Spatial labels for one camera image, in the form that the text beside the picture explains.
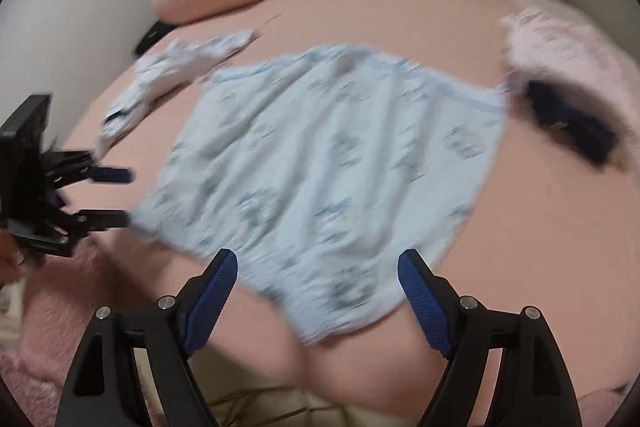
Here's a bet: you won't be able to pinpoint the pile of pink and navy clothes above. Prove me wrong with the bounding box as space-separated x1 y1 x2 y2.
500 7 639 144

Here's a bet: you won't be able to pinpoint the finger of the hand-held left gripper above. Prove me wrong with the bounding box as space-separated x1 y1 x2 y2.
50 150 135 184
64 209 132 242

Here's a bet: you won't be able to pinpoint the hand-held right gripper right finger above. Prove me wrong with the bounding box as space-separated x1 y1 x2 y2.
397 249 584 427

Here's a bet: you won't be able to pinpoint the black object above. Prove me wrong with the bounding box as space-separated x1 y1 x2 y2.
132 19 176 58

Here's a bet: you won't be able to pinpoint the pink bed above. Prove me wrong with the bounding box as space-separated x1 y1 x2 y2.
20 0 640 414

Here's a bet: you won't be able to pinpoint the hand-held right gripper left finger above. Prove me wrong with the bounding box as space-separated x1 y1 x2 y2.
55 248 239 427

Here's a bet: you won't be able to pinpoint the dark navy garment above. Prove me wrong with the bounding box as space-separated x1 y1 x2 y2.
527 79 619 166

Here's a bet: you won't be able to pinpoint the light blue printed shorts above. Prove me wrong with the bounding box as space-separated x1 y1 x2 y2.
131 43 509 346

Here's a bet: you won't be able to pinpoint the white blue printed garment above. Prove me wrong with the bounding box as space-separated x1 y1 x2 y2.
95 29 259 158

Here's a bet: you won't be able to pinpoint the pink fluffy blanket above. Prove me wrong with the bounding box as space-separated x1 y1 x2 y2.
0 232 127 427

